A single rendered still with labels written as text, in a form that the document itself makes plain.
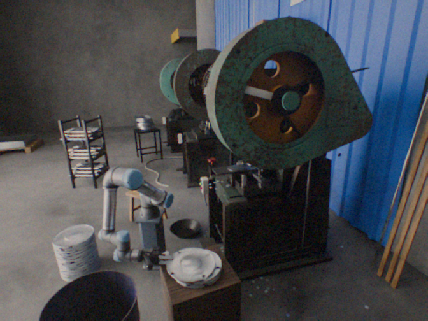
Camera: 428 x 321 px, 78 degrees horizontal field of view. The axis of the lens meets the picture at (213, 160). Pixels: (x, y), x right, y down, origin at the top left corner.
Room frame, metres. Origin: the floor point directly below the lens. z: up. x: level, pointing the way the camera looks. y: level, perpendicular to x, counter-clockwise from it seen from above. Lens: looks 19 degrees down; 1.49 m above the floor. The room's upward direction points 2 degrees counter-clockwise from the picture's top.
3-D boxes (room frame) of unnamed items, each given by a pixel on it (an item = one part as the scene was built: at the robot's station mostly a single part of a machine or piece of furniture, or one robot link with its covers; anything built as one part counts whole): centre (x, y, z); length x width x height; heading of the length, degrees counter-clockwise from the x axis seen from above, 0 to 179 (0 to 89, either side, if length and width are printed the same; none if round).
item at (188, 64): (3.70, -0.21, 0.87); 1.53 x 0.99 x 1.74; 102
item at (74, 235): (1.75, 1.10, 0.32); 0.29 x 0.29 x 0.01
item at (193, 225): (2.21, 0.30, 0.04); 0.30 x 0.30 x 0.07
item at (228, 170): (1.89, -0.12, 0.72); 0.25 x 0.14 x 0.14; 104
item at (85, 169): (3.57, 1.79, 0.47); 0.46 x 0.43 x 0.95; 84
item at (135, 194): (2.49, 0.72, 0.16); 0.34 x 0.24 x 0.34; 58
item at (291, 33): (1.63, -0.48, 1.33); 1.03 x 0.28 x 0.82; 104
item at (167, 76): (5.39, 0.30, 0.87); 1.53 x 0.99 x 1.74; 107
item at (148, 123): (4.67, 1.20, 0.40); 0.45 x 0.40 x 0.79; 26
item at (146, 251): (1.36, 0.41, 0.41); 0.12 x 0.09 x 0.08; 88
